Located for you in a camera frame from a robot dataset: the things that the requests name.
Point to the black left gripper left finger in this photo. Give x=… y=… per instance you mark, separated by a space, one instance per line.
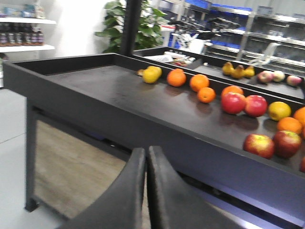
x=120 y=206

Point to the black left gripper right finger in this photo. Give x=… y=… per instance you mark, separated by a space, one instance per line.
x=173 y=204

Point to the black wooden produce stand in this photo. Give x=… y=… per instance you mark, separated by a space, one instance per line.
x=85 y=114

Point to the red apple front left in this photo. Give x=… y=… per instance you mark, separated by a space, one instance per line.
x=260 y=145

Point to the pink red apple left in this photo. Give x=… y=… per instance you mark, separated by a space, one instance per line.
x=233 y=103

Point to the pink red apple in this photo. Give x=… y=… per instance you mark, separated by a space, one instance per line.
x=256 y=105
x=233 y=103

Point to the red apple middle left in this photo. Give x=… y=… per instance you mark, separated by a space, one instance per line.
x=286 y=143

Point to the orange far left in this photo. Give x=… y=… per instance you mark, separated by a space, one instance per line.
x=233 y=89

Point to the yellow apple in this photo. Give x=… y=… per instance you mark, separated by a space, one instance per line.
x=279 y=110

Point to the small orange left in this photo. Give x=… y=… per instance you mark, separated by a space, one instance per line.
x=290 y=124

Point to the brown pears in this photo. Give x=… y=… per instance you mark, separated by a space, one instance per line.
x=238 y=72

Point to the green potted plant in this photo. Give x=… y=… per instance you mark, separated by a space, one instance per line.
x=131 y=24

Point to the white store shelving unit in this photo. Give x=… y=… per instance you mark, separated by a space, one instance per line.
x=21 y=34

